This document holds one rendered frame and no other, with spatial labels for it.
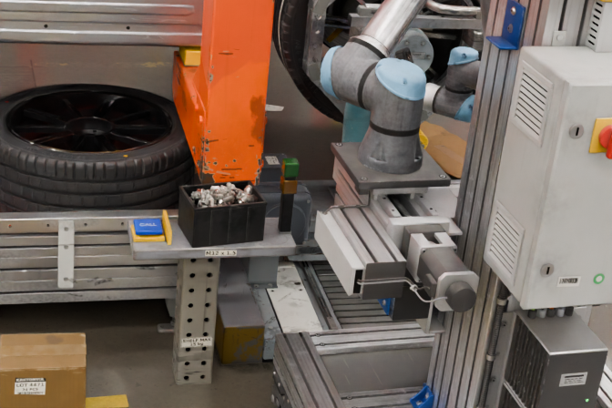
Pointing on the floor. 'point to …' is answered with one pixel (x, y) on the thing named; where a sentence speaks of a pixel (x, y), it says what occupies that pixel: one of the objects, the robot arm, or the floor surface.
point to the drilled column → (195, 320)
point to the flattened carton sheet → (444, 148)
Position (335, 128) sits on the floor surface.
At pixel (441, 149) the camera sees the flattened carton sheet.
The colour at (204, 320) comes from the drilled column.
